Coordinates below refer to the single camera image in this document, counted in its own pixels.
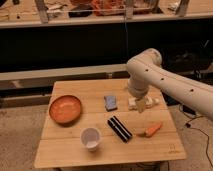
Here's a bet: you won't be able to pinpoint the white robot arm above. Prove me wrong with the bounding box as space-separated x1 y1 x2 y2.
126 48 213 121

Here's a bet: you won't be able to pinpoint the orange carrot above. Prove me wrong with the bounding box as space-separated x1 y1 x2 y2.
138 122 163 138

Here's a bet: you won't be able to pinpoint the black striped case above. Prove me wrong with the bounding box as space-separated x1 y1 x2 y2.
107 116 132 143

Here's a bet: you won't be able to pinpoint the long wooden beam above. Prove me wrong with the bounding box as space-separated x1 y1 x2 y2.
0 64 126 90

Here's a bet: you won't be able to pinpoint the black power adapter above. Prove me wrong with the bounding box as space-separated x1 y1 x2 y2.
182 105 196 115

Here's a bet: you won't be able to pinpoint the wooden table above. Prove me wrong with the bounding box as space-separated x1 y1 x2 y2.
34 79 186 168

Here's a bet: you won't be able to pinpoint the white paper cup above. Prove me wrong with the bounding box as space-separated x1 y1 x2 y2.
80 127 101 151

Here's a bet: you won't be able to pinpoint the orange bowl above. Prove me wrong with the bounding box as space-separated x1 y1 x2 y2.
49 95 82 124

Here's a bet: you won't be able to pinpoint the orange object on shelf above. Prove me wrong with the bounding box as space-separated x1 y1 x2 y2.
91 0 124 16

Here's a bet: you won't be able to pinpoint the black cable on floor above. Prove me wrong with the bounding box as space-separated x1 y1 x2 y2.
179 108 213 158

